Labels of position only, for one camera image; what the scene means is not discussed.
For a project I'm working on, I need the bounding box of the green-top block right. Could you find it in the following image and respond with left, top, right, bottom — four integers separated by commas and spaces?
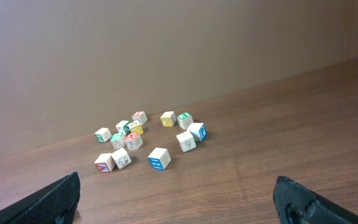
177, 112, 193, 130

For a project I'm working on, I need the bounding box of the yellow block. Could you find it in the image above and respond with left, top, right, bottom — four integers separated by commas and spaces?
160, 111, 177, 127

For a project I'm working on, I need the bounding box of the plain picture block beside A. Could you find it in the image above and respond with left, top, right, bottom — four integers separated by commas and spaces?
111, 147, 132, 169

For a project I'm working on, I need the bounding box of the green Y block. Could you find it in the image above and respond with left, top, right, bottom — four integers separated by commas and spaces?
110, 132, 126, 150

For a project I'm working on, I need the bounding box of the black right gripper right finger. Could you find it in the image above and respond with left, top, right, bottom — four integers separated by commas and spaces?
273, 175, 358, 224

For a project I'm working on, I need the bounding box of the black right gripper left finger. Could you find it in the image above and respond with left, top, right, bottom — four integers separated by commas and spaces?
0, 172, 80, 224

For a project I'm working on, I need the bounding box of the red-top block at back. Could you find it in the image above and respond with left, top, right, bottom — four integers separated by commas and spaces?
132, 111, 147, 125

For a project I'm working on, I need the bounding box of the blue P block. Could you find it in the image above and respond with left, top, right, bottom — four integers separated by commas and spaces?
187, 123, 207, 141

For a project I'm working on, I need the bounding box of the green-letter block far left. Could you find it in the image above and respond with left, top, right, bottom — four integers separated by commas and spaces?
94, 128, 112, 142

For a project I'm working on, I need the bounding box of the red-sided ice cream block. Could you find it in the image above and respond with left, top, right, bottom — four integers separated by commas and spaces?
176, 131, 196, 152

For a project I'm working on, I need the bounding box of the white block green side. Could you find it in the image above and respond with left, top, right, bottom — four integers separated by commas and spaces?
116, 120, 131, 135

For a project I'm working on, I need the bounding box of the yellow-sided picture block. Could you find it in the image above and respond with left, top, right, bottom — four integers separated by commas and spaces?
128, 120, 144, 134

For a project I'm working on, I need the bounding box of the red M block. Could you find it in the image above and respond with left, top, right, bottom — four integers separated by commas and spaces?
124, 133, 143, 150

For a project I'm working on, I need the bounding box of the blue-sided bee block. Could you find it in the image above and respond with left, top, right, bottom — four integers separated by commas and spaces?
148, 147, 171, 170

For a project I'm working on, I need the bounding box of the red A block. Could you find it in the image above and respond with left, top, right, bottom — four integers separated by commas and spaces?
94, 153, 115, 173

